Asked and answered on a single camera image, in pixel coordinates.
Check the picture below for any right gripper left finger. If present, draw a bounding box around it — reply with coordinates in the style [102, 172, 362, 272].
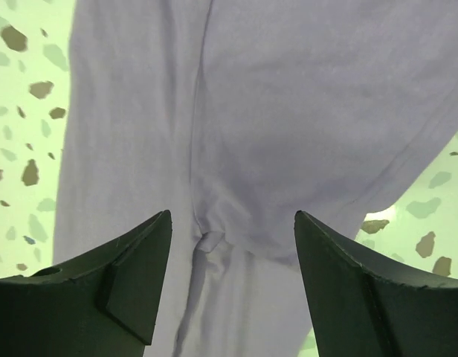
[0, 210, 172, 357]

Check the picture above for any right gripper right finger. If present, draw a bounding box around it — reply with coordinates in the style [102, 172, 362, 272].
[294, 211, 458, 357]

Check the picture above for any purple t shirt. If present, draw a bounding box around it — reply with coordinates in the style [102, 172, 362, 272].
[54, 0, 458, 356]

